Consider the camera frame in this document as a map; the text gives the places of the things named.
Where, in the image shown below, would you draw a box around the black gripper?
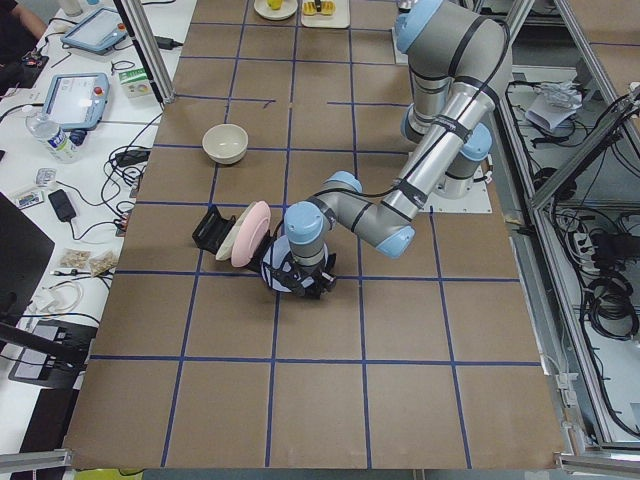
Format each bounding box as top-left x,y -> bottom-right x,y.
262,263 -> 334,299

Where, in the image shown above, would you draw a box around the blue plate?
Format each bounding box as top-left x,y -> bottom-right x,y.
261,234 -> 329,295

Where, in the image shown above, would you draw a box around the yellow bread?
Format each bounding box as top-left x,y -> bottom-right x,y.
302,0 -> 336,16

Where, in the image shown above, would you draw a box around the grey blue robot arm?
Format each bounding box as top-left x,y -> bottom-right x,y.
260,1 -> 512,298

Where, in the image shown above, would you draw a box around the pink plate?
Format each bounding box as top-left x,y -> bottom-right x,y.
231,201 -> 271,268

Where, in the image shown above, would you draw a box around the cream plate in rack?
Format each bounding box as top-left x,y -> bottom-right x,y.
215,213 -> 246,261

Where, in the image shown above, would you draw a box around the white plate with fruit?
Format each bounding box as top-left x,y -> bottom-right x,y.
253,0 -> 298,21

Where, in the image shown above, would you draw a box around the black dish rack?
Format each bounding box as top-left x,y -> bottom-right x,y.
192,204 -> 337,281

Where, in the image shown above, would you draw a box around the beige bowl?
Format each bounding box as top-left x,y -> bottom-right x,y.
202,124 -> 248,165

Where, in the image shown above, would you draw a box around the snack bag right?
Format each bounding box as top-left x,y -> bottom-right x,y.
88,251 -> 118,277

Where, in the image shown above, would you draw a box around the snack bag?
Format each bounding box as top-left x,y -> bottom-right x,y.
59,248 -> 92,269
88,251 -> 118,277

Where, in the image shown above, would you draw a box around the snack bag left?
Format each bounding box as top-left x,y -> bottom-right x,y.
59,248 -> 92,269

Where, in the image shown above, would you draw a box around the black power adapter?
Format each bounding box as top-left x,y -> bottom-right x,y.
48,189 -> 77,222

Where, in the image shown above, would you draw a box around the cream rectangular tray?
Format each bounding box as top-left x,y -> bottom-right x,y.
300,0 -> 350,29

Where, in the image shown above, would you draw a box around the green white box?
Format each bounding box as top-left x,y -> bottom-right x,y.
118,68 -> 153,98

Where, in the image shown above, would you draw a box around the black monitor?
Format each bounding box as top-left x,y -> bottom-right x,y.
0,195 -> 54,326

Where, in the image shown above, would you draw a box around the near teach pendant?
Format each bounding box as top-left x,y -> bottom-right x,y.
43,73 -> 110,131

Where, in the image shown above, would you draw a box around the teach pendant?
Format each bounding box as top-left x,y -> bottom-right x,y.
43,73 -> 110,131
61,8 -> 127,55

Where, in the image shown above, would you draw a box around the small card box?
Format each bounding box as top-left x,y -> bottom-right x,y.
11,188 -> 44,210

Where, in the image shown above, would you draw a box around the crumpled white paper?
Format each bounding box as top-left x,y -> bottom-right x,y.
525,81 -> 582,132

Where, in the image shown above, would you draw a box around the plastic water bottle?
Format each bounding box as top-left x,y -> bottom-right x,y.
25,111 -> 77,164

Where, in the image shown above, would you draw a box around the far teach pendant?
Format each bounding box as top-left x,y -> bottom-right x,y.
61,8 -> 127,55

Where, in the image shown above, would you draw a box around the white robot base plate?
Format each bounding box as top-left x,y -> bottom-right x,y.
421,153 -> 493,214

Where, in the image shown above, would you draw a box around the coiled black cables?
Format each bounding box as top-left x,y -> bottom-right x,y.
582,277 -> 636,341

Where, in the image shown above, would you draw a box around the aluminium frame post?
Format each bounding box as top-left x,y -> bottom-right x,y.
114,0 -> 175,105

